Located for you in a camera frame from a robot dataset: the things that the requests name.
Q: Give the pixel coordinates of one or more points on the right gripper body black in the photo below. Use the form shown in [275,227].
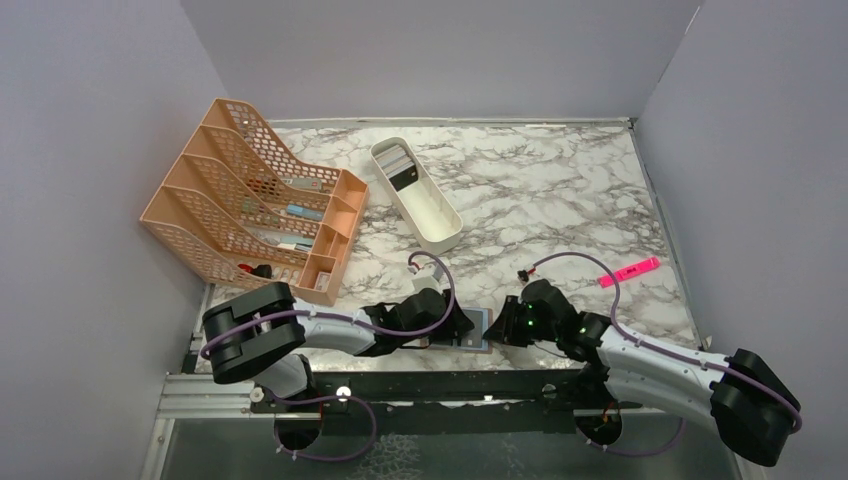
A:
[521,326]

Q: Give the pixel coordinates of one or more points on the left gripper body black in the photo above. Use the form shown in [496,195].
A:
[448,330]

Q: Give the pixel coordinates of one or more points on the brown leather card holder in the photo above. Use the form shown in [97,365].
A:
[473,341]

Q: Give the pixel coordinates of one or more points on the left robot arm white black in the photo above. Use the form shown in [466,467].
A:
[256,335]

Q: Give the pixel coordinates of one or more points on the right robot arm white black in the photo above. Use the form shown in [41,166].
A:
[738,396]

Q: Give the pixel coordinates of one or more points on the stack of credit cards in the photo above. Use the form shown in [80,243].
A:
[398,166]

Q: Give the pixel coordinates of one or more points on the white oblong plastic tray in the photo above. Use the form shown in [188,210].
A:
[428,213]

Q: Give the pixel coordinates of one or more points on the pink highlighter marker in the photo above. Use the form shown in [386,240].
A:
[630,272]

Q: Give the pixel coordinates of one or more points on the red black item in organizer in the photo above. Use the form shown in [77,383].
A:
[260,270]

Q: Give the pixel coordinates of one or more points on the blue item in organizer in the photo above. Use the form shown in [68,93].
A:
[304,212]

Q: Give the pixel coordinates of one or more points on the orange mesh file organizer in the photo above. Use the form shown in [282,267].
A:
[223,203]

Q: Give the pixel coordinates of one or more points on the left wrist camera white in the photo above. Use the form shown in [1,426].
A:
[427,276]

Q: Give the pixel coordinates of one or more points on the black mounting rail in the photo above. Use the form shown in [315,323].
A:
[444,402]

